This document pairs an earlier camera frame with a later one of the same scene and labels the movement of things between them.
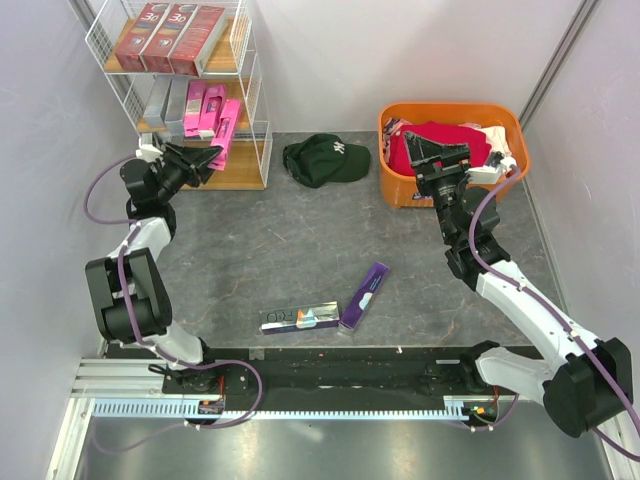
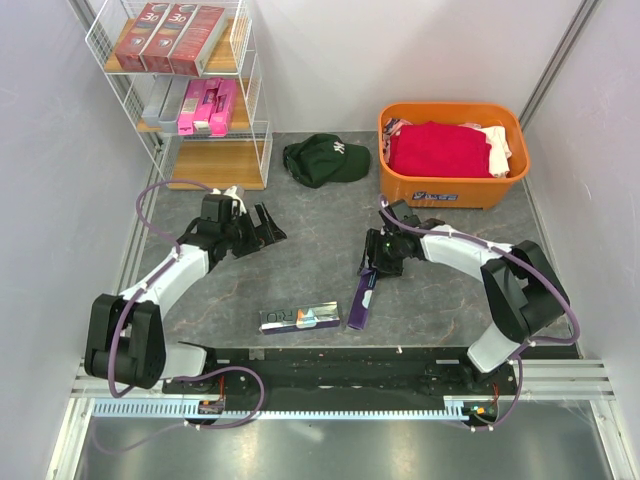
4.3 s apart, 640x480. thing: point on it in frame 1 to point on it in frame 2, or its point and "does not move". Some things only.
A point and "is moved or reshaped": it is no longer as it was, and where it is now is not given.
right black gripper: [422, 150] to [373, 242]
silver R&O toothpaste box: [300, 318] does not move
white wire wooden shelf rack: [186, 70] does not move
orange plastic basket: [402, 190] does not move
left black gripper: [192, 162] to [262, 235]
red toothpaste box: [155, 54] does not move
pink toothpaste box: [224, 134] to [226, 96]
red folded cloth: [399, 155] does not move
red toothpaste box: [138, 36] does not move
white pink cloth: [496, 136] does not move
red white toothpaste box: [197, 40] does not move
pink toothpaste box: [211, 107] is moved or reshaped
